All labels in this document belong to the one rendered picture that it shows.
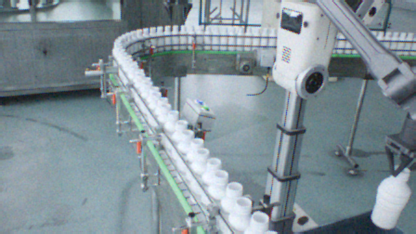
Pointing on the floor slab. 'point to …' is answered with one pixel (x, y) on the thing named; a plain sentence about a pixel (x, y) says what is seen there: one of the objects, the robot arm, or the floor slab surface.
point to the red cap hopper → (221, 12)
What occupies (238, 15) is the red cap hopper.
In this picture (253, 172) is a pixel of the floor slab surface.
